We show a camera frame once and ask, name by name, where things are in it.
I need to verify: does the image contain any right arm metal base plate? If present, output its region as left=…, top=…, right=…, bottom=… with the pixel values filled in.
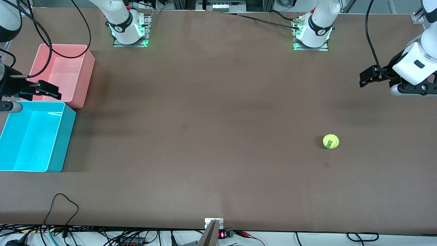
left=113, top=14, right=153, bottom=47

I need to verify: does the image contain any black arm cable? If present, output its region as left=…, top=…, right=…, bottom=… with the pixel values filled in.
left=365, top=0, right=405, bottom=81
left=0, top=0, right=92, bottom=79

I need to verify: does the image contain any black looped table cable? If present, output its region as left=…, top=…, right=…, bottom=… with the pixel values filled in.
left=44, top=193, right=80, bottom=238

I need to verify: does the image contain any blue plastic bin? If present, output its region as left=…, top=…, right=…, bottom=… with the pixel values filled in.
left=0, top=101, right=76, bottom=173

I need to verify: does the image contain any thin black base cable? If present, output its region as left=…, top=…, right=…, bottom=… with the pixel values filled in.
left=224, top=12, right=301, bottom=30

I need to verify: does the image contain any red clip lead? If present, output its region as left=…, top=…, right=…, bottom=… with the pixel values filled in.
left=236, top=231, right=265, bottom=246

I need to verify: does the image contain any black coiled floor cable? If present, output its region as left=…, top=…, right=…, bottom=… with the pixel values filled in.
left=346, top=232, right=380, bottom=242

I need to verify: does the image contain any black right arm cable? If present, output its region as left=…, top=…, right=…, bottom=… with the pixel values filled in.
left=0, top=0, right=92, bottom=79

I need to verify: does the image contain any thick black base cable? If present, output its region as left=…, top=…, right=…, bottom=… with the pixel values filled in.
left=270, top=10, right=301, bottom=22

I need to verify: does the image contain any small metal edge bracket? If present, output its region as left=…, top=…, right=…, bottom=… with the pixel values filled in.
left=205, top=218, right=224, bottom=230

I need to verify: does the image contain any grey electronics box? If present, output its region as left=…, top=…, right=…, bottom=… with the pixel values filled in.
left=196, top=0, right=246, bottom=13

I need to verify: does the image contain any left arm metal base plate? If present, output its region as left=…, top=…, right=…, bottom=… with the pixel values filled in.
left=293, top=17, right=330, bottom=52

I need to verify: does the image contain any pink plastic bin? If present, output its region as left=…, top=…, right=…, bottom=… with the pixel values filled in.
left=20, top=44, right=96, bottom=109

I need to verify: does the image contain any yellow-green tennis ball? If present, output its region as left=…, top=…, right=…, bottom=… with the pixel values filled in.
left=323, top=134, right=340, bottom=149

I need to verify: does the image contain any black power plug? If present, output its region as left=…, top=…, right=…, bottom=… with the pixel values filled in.
left=0, top=234, right=28, bottom=246

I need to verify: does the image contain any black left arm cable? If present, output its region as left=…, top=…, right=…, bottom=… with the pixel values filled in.
left=365, top=0, right=405, bottom=81

